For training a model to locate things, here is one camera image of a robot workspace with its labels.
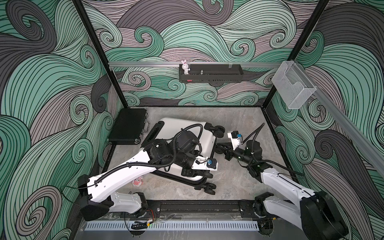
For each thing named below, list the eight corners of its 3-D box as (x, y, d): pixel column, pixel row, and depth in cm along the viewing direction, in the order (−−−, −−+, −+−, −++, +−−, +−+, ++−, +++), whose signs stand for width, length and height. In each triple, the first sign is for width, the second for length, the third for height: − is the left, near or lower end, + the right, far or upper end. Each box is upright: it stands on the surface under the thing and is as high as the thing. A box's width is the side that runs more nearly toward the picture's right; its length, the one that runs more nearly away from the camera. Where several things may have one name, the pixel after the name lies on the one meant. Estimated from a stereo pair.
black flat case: (111, 145, 100) (107, 139, 95) (123, 114, 118) (120, 108, 113) (140, 145, 100) (137, 139, 95) (147, 114, 118) (145, 108, 113)
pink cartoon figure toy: (134, 188, 82) (132, 186, 79) (133, 182, 84) (131, 180, 81) (144, 184, 83) (142, 182, 81) (143, 178, 85) (141, 176, 83)
